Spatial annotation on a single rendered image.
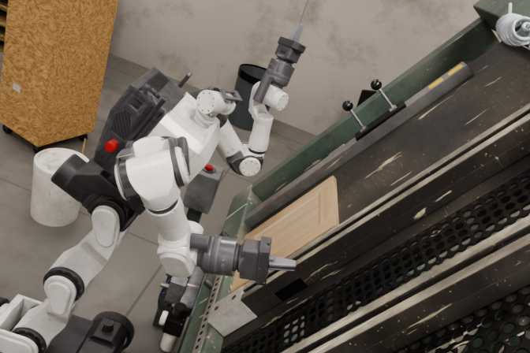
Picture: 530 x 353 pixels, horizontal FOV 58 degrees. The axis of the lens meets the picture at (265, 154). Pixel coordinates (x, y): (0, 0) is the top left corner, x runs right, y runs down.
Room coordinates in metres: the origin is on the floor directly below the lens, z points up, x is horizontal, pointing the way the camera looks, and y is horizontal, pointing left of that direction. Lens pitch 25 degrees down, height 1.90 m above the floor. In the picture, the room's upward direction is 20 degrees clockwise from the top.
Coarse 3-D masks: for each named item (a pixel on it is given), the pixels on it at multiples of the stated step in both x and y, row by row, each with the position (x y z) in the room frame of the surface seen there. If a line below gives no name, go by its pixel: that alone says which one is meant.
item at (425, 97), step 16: (464, 64) 1.57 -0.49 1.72; (448, 80) 1.55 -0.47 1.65; (416, 96) 1.57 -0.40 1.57; (432, 96) 1.55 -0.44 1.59; (400, 112) 1.55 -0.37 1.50; (416, 112) 1.55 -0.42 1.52; (384, 128) 1.55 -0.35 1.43; (352, 144) 1.55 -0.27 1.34; (368, 144) 1.55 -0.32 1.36; (336, 160) 1.54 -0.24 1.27; (304, 176) 1.55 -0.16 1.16; (320, 176) 1.54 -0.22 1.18; (288, 192) 1.54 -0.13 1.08; (256, 208) 1.57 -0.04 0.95; (272, 208) 1.54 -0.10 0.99
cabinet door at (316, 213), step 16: (320, 192) 1.40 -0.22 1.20; (336, 192) 1.36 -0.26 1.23; (288, 208) 1.44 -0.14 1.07; (304, 208) 1.37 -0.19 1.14; (320, 208) 1.30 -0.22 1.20; (336, 208) 1.26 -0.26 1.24; (272, 224) 1.40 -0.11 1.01; (288, 224) 1.34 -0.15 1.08; (304, 224) 1.27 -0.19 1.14; (320, 224) 1.21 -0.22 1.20; (336, 224) 1.16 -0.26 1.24; (272, 240) 1.30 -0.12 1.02; (288, 240) 1.24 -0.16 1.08; (304, 240) 1.17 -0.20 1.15; (288, 256) 1.15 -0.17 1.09
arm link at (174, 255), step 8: (160, 240) 0.82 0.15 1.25; (168, 240) 0.81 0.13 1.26; (176, 240) 0.82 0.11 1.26; (184, 240) 0.82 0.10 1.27; (160, 248) 0.81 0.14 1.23; (168, 248) 0.81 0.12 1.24; (176, 248) 0.81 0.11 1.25; (184, 248) 0.82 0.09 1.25; (160, 256) 0.81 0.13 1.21; (168, 256) 0.80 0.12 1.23; (176, 256) 0.81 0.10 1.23; (184, 256) 0.81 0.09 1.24; (168, 264) 0.82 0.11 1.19; (176, 264) 0.82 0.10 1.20; (184, 264) 0.82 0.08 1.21; (192, 264) 0.85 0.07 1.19; (168, 272) 0.84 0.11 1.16; (176, 272) 0.84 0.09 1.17; (184, 272) 0.83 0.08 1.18; (192, 272) 0.84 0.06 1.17
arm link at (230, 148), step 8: (224, 128) 1.49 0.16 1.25; (232, 128) 1.52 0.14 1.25; (224, 136) 1.49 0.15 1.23; (232, 136) 1.51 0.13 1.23; (224, 144) 1.49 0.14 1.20; (232, 144) 1.50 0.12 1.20; (240, 144) 1.53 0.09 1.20; (224, 152) 1.50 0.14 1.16; (232, 152) 1.50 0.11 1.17; (240, 152) 1.51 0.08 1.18; (224, 160) 1.52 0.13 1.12; (232, 160) 1.49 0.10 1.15; (240, 160) 1.50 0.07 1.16; (248, 160) 1.50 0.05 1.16; (256, 160) 1.52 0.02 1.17; (232, 168) 1.50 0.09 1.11; (240, 168) 1.50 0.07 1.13; (248, 168) 1.51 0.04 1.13; (256, 168) 1.52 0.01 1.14
